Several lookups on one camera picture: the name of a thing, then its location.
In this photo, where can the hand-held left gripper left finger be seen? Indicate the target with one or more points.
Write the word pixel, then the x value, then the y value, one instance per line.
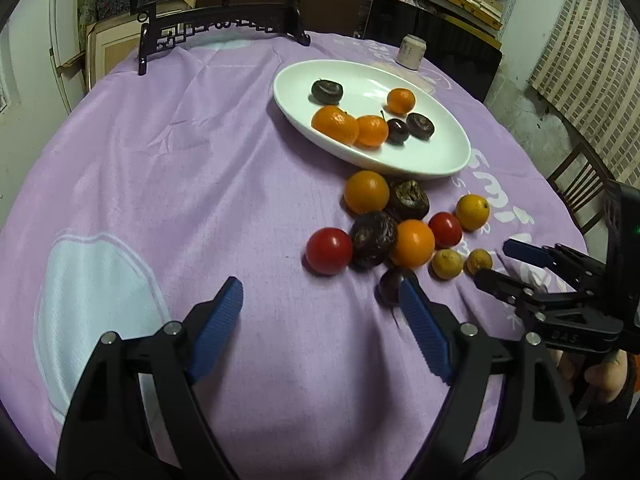
pixel 219 327

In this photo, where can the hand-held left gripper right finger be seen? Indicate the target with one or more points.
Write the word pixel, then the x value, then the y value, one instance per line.
pixel 425 332

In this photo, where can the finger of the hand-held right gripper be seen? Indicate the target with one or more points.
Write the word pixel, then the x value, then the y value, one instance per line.
pixel 525 253
pixel 505 285

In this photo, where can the small yellow kumquat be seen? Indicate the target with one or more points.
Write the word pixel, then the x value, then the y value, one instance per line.
pixel 479 261
pixel 447 264

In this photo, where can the dark purple plum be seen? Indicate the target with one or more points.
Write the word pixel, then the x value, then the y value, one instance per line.
pixel 391 285

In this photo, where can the white oval plate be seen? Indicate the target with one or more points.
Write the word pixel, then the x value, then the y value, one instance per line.
pixel 350 85

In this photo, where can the person's right hand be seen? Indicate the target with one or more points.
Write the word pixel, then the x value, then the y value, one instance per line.
pixel 612 376

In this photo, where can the yellow orange citrus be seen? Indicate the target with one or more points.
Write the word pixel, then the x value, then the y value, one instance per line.
pixel 472 212

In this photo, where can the small red tomato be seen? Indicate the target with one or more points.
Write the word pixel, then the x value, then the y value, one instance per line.
pixel 446 230

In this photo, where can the round orange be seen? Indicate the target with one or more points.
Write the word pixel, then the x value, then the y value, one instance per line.
pixel 414 244
pixel 366 192

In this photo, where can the brown wooden chair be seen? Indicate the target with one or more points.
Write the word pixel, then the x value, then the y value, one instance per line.
pixel 580 180

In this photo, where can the large dark wrinkled passion fruit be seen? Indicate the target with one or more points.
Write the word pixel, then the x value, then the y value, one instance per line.
pixel 372 238

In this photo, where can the large red tomato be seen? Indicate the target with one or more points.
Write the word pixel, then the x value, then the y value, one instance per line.
pixel 329 251

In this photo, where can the purple tablecloth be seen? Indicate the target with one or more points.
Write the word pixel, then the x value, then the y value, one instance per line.
pixel 200 185

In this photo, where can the dark water chestnut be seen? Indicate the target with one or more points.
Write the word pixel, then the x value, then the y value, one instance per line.
pixel 420 126
pixel 326 91

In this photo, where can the dark cherry with stem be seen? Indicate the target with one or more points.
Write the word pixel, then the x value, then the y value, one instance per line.
pixel 397 131

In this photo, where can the small orange mandarin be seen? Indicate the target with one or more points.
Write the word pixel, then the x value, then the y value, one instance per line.
pixel 401 100

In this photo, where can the woven patterned curtain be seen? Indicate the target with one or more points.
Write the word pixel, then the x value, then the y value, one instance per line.
pixel 590 50

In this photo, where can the large orange mandarin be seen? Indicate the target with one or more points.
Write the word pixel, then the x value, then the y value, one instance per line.
pixel 334 125

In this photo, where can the white ceramic cup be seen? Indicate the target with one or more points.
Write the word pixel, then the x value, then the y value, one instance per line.
pixel 411 53

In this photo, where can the black chair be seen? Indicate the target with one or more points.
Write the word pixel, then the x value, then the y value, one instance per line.
pixel 440 27

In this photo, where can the framed picture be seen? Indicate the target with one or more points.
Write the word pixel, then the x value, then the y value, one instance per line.
pixel 107 50

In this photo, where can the black ornate screen stand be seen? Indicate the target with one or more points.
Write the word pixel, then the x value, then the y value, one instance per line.
pixel 225 22

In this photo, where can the cardboard box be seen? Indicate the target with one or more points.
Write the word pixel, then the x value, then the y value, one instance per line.
pixel 335 10

